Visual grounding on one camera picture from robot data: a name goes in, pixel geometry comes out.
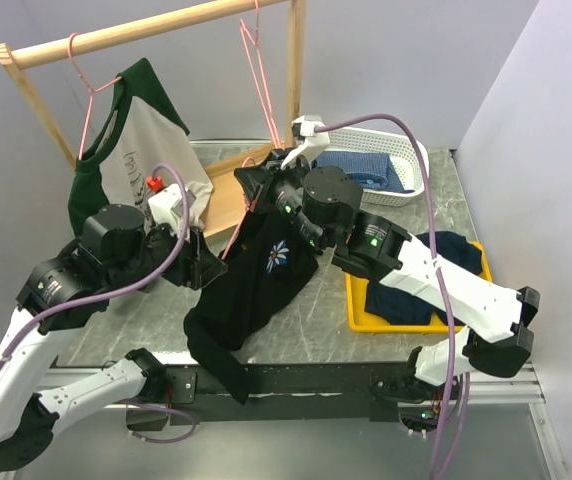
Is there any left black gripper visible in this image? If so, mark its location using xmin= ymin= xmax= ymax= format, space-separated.
xmin=108 ymin=212 xmax=228 ymax=289

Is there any black t shirt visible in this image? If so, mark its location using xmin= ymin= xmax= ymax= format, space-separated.
xmin=184 ymin=213 xmax=318 ymax=405

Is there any yellow plastic tray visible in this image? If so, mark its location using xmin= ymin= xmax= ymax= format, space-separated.
xmin=345 ymin=240 xmax=492 ymax=335

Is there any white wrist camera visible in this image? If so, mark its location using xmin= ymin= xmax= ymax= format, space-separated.
xmin=281 ymin=115 xmax=330 ymax=170
xmin=146 ymin=176 xmax=199 ymax=234

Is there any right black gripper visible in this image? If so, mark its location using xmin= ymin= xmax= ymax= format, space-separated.
xmin=234 ymin=147 xmax=329 ymax=251

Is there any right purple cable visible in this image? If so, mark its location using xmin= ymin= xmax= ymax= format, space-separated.
xmin=315 ymin=113 xmax=472 ymax=480

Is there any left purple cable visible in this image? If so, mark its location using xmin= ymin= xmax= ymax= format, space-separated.
xmin=0 ymin=162 xmax=202 ymax=476

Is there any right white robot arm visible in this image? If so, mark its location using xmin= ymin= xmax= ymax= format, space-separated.
xmin=234 ymin=149 xmax=540 ymax=399

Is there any wooden clothes rack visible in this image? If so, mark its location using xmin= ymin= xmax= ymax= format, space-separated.
xmin=0 ymin=0 xmax=312 ymax=241

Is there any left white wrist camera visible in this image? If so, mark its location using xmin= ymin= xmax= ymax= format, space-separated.
xmin=146 ymin=176 xmax=199 ymax=234

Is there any green and cream raglan shirt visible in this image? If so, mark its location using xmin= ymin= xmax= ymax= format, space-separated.
xmin=68 ymin=58 xmax=214 ymax=236

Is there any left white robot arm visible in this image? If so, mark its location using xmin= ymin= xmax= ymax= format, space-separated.
xmin=0 ymin=204 xmax=227 ymax=472

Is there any white plastic basket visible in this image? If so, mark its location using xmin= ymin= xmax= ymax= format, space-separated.
xmin=324 ymin=127 xmax=429 ymax=207

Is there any pink hanger with green shirt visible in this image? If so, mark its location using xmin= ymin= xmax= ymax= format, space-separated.
xmin=66 ymin=32 xmax=122 ymax=161

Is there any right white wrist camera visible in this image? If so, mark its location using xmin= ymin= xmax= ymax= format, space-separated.
xmin=281 ymin=115 xmax=330 ymax=170

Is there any pink wire hanger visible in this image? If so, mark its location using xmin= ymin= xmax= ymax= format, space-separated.
xmin=239 ymin=0 xmax=283 ymax=148
xmin=221 ymin=156 xmax=256 ymax=260

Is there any purple cable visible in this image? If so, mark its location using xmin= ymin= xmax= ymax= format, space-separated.
xmin=0 ymin=162 xmax=202 ymax=476
xmin=315 ymin=113 xmax=472 ymax=480

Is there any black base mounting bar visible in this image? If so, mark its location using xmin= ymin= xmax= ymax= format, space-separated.
xmin=139 ymin=362 xmax=444 ymax=422

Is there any blue patterned cloth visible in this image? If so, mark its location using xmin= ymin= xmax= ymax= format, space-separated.
xmin=313 ymin=151 xmax=414 ymax=193

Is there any navy blue t shirt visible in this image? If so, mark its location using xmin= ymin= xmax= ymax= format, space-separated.
xmin=364 ymin=231 xmax=483 ymax=326

